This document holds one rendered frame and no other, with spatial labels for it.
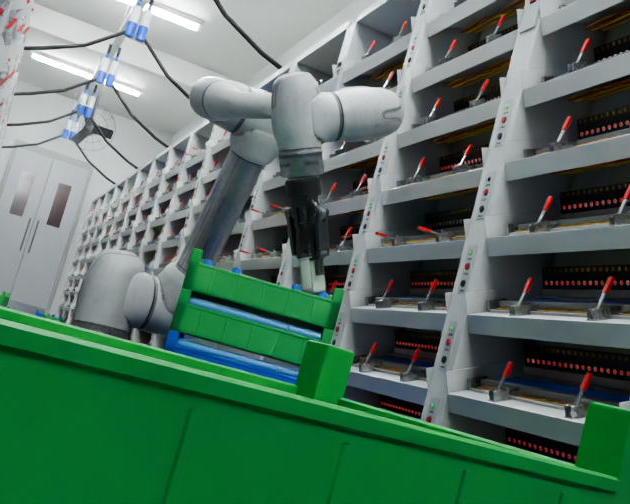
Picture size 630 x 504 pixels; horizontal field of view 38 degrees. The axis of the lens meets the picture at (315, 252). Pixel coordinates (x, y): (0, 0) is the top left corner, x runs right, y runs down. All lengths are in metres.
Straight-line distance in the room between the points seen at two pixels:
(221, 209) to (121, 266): 0.31
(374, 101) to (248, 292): 0.48
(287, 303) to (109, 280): 0.88
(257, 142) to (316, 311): 0.77
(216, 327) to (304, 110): 0.46
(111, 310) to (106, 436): 2.29
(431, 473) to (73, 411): 0.12
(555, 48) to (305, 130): 0.80
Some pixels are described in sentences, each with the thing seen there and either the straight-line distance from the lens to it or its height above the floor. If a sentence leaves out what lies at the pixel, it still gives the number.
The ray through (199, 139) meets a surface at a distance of 6.32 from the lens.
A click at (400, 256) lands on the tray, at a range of 2.60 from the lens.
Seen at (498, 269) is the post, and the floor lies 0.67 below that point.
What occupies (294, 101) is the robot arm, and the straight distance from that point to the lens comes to 1.82.
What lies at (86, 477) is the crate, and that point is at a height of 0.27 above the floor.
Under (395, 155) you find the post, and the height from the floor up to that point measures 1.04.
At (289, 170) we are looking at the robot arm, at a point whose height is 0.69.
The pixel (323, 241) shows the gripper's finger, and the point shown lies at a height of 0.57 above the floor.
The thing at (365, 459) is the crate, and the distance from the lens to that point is 0.26.
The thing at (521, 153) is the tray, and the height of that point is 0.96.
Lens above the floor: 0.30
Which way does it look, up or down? 8 degrees up
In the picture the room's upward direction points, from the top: 15 degrees clockwise
